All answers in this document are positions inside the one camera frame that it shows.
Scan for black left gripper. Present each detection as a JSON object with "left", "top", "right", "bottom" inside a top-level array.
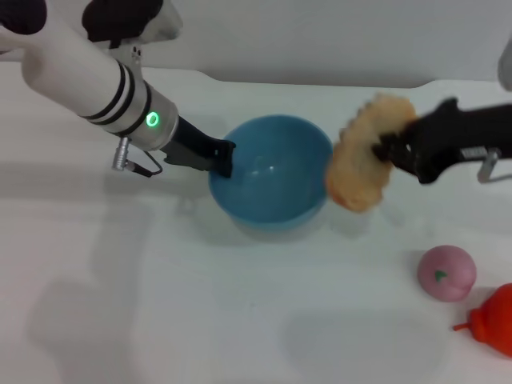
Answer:
[{"left": 162, "top": 118, "right": 236, "bottom": 179}]

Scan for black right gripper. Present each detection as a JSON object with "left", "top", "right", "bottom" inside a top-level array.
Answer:
[{"left": 371, "top": 98, "right": 512, "bottom": 185}]

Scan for long orange striped bread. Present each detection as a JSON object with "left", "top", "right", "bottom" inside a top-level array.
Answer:
[{"left": 324, "top": 94, "right": 417, "bottom": 213}]

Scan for blue ceramic bowl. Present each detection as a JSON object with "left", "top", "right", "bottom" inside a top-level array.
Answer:
[{"left": 208, "top": 114, "right": 334, "bottom": 235}]

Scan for pink peach bun green leaf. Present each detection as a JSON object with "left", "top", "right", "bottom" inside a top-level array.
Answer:
[{"left": 417, "top": 244, "right": 478, "bottom": 302}]

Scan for red rubber toy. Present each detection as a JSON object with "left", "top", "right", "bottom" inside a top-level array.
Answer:
[{"left": 453, "top": 282, "right": 512, "bottom": 357}]

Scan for right arm cable silver plug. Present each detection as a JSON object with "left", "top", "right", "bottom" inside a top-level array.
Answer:
[{"left": 478, "top": 146, "right": 512, "bottom": 185}]

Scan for arm cable silver plug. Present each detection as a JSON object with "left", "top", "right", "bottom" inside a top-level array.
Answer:
[
  {"left": 478, "top": 146, "right": 512, "bottom": 185},
  {"left": 111, "top": 135, "right": 163, "bottom": 178}
]

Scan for left arm cable silver plug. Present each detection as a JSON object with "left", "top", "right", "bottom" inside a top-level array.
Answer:
[{"left": 111, "top": 135, "right": 163, "bottom": 178}]

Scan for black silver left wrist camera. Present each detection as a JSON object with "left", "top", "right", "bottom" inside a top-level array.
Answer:
[{"left": 82, "top": 0, "right": 184, "bottom": 67}]

